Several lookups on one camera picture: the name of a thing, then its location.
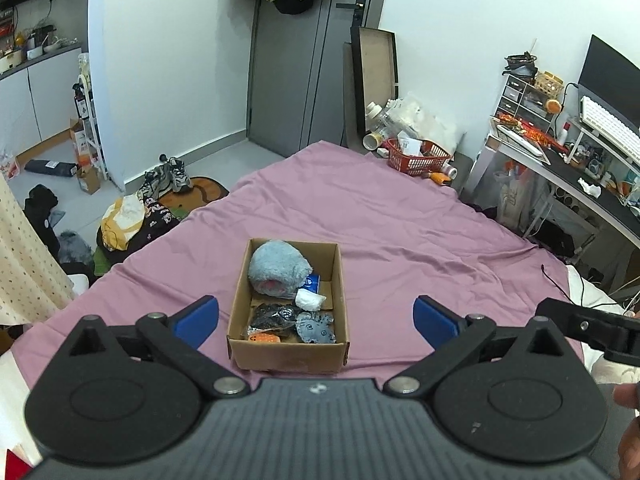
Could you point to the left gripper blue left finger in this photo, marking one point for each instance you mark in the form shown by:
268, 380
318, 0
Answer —
175, 341

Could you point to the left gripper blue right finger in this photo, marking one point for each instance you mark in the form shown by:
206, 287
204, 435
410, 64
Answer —
457, 342

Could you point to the grey pink plush toy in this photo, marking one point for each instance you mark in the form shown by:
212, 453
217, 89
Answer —
278, 269

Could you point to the grey patterned sock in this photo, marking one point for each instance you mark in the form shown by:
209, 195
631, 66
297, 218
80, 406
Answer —
315, 328

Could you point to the person right hand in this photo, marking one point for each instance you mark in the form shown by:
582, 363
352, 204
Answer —
627, 396

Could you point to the purple bed sheet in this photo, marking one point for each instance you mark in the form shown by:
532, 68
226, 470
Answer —
399, 238

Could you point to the open cardboard box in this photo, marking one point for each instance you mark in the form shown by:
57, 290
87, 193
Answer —
285, 352

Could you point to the white rolled sock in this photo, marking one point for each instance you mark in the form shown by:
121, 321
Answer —
309, 301

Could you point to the yellow white clothes pile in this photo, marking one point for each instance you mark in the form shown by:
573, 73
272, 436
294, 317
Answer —
131, 223

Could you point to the blue packaged box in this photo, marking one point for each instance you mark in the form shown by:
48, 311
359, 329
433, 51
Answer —
312, 283

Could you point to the black topped desk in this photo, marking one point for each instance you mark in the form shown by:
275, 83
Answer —
556, 172

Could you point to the orange bottle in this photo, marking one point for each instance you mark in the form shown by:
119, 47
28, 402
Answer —
443, 178

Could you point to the pair of sneakers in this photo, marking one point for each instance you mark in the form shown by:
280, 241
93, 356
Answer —
168, 176

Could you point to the beige dotted curtain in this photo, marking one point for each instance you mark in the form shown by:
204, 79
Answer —
33, 286

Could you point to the red plastic basket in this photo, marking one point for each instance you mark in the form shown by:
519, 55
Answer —
431, 158

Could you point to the clear plastic jar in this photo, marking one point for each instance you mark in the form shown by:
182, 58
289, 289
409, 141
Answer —
379, 118

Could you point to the white keyboard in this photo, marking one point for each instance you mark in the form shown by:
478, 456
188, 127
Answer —
614, 130

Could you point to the grey door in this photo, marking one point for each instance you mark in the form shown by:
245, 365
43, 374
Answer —
300, 75

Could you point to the black computer monitor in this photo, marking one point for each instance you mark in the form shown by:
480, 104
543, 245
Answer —
612, 81

